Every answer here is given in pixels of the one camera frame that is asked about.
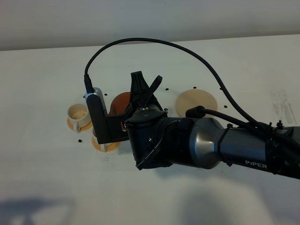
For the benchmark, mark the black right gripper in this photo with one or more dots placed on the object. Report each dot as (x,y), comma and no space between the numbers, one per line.
(143,123)

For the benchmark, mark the brown clay teapot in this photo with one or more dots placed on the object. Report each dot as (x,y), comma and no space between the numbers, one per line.
(118,107)

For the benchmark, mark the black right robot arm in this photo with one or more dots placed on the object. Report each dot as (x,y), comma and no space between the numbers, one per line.
(203,138)

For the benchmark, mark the round beige teapot coaster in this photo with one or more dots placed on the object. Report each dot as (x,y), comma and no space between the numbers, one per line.
(193,98)

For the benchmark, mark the orange coaster far left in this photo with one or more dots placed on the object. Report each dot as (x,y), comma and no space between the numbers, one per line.
(88,126)

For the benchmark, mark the orange coaster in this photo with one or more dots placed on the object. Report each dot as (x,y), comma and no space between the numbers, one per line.
(88,126)
(116,144)

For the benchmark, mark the orange coaster near right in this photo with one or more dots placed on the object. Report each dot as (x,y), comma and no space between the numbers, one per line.
(116,144)

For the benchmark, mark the white teacup far left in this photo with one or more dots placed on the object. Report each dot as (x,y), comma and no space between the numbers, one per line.
(79,116)

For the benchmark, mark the white teacup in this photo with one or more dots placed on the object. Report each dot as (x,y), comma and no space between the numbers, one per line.
(106,147)
(79,116)

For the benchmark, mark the white teacup near right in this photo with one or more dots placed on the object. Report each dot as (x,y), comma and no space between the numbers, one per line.
(106,147)

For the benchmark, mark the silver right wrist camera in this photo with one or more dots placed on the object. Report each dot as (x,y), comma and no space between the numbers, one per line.
(95,110)

